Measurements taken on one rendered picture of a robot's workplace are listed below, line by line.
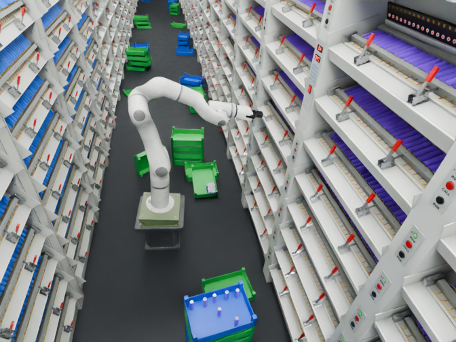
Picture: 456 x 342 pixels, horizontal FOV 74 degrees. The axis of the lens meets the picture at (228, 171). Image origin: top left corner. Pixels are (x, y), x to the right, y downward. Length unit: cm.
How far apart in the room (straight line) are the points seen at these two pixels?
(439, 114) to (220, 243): 181
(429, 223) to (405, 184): 13
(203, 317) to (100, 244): 112
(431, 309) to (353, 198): 39
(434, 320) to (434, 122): 47
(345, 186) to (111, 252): 174
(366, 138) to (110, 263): 184
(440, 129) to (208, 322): 125
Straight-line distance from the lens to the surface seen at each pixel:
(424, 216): 86
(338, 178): 120
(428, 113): 86
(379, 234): 106
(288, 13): 165
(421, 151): 100
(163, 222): 207
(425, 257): 89
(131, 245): 240
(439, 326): 95
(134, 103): 163
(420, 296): 98
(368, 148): 103
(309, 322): 171
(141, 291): 218
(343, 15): 121
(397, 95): 92
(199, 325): 160
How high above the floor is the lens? 187
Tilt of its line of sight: 39 degrees down
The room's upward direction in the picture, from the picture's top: 5 degrees clockwise
